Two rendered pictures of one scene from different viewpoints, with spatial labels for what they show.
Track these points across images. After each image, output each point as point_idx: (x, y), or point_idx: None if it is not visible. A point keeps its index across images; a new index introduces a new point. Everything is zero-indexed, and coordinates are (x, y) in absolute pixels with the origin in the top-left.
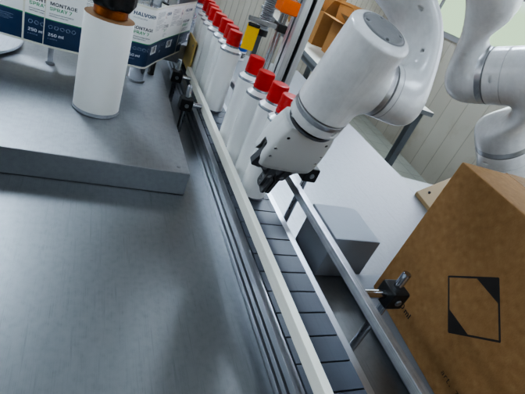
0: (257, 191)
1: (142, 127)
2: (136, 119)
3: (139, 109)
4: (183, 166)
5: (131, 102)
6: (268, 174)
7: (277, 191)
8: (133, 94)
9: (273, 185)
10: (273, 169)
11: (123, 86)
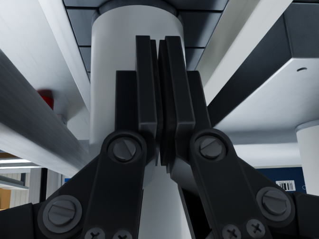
0: (145, 34)
1: (283, 116)
2: (281, 122)
3: (257, 132)
4: (289, 71)
5: (258, 135)
6: (232, 161)
7: (4, 37)
8: (244, 141)
9: (150, 87)
10: (243, 222)
11: (312, 168)
